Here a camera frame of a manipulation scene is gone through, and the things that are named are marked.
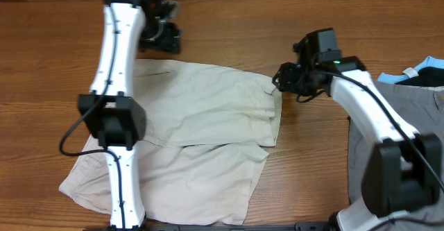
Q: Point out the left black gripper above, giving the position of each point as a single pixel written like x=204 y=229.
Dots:
x=168 y=41

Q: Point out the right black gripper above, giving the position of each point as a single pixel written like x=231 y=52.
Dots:
x=285 y=77

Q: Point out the beige shorts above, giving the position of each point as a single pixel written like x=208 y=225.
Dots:
x=208 y=130

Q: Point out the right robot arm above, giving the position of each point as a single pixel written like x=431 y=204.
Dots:
x=403 y=173

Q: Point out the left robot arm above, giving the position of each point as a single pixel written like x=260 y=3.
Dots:
x=109 y=109

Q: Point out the grey shorts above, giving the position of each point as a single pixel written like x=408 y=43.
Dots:
x=423 y=109

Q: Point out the blue and black garment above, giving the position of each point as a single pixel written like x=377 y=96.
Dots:
x=429 y=73

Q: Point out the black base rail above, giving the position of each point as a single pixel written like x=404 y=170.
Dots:
x=236 y=228

